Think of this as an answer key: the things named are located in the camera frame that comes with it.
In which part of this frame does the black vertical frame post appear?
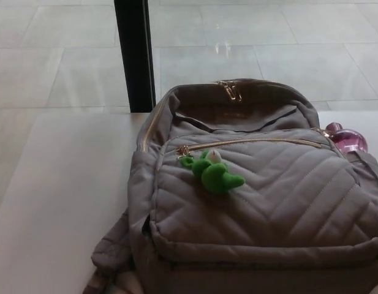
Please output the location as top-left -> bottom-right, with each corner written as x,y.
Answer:
114,0 -> 157,113

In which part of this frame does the pink glass perfume bottle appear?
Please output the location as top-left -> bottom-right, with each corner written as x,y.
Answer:
325,121 -> 369,153

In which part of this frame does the grey quilted backpack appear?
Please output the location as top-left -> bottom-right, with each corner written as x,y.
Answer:
83,77 -> 378,294

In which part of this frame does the green plush frog keychain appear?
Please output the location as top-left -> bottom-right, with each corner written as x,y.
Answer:
180,148 -> 246,195

